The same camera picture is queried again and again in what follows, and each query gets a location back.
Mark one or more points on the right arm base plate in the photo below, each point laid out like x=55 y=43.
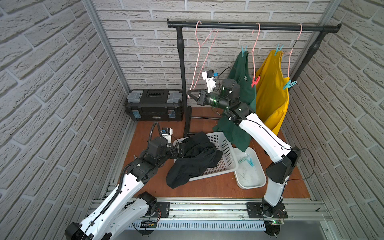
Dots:
x=264 y=210

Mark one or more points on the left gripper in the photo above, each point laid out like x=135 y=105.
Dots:
x=180 y=149

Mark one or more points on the teal clothespin yellow shirt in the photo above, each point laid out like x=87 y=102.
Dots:
x=278 y=49
x=289 y=84

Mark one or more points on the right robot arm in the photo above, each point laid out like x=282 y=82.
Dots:
x=284 y=157

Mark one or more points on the teal clothespin lower yellow shirt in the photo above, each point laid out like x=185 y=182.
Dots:
x=289 y=84

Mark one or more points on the black toolbox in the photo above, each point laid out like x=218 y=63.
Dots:
x=155 y=105

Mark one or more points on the white plastic tray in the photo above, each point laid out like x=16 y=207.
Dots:
x=248 y=177

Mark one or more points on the white perforated laundry basket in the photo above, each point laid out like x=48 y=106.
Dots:
x=228 y=162

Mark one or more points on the pink hanger of green shirt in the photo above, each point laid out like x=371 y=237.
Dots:
x=253 y=51

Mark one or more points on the red clothespin green shirt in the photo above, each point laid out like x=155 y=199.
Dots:
x=255 y=81

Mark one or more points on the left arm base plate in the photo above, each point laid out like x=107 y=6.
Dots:
x=156 y=209

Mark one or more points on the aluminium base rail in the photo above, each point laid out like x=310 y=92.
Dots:
x=231 y=218

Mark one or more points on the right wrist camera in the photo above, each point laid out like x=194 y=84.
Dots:
x=210 y=78

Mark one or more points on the teal clothespin upper yellow shirt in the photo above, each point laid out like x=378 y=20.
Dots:
x=278 y=49

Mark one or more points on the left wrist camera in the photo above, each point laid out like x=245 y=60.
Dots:
x=167 y=134

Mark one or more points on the pink hanger of yellow shirt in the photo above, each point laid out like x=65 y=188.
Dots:
x=292 y=49

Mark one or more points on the black t-shirt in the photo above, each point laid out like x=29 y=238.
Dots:
x=198 y=154

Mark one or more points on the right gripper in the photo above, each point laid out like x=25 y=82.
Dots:
x=202 y=99

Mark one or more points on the yellow t-shirt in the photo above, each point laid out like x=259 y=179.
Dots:
x=272 y=99

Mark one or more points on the black clothes rack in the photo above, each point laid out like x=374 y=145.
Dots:
x=179 y=25

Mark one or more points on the green t-shirt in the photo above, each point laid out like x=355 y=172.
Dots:
x=244 y=105

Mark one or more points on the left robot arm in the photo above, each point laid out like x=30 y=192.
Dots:
x=118 y=211

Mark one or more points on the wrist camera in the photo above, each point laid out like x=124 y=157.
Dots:
x=167 y=134
x=210 y=78

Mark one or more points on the teal clothespin green shirt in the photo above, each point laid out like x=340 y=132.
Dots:
x=244 y=51

